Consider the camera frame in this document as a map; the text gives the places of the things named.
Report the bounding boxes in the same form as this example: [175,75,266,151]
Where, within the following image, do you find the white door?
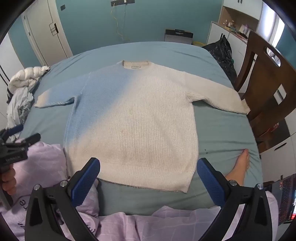
[22,0,74,66]

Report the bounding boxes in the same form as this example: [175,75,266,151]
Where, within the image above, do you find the grey crumpled cloth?
[6,86,35,130]

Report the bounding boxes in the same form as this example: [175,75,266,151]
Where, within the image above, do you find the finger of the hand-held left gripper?
[0,124,24,142]
[9,133,41,149]

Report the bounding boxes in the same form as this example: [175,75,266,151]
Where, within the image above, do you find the person's bare foot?
[224,149,250,186]

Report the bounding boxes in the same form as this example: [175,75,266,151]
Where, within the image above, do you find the yellow cable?
[111,3,124,37]

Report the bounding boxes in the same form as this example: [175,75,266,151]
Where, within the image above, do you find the lilac printed cloth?
[0,141,279,241]

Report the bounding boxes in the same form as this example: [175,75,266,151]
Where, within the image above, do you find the black box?
[165,29,193,45]

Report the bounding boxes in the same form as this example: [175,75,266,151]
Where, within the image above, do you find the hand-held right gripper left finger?
[25,157,101,241]

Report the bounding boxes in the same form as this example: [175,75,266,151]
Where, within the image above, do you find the black plastic bag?
[202,34,237,87]

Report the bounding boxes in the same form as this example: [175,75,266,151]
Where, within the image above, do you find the cream knitted sweater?
[34,60,250,193]

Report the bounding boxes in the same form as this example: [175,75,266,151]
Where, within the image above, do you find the person's left hand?
[0,168,17,195]

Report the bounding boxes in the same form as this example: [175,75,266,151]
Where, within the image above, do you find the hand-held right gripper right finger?
[196,158,273,241]

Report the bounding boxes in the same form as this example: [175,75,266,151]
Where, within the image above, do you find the brown wooden chair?
[233,31,296,153]

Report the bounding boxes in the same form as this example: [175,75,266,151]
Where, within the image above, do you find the white cable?
[124,2,130,43]

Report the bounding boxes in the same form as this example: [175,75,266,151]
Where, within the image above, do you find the wooden shelf niche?
[218,0,264,33]

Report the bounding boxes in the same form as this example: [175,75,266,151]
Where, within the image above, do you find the white down jacket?
[8,65,50,93]

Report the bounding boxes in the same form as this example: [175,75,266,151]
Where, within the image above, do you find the grey wall socket strip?
[110,0,136,7]

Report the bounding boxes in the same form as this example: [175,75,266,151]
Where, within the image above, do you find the open laptop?
[270,174,296,226]

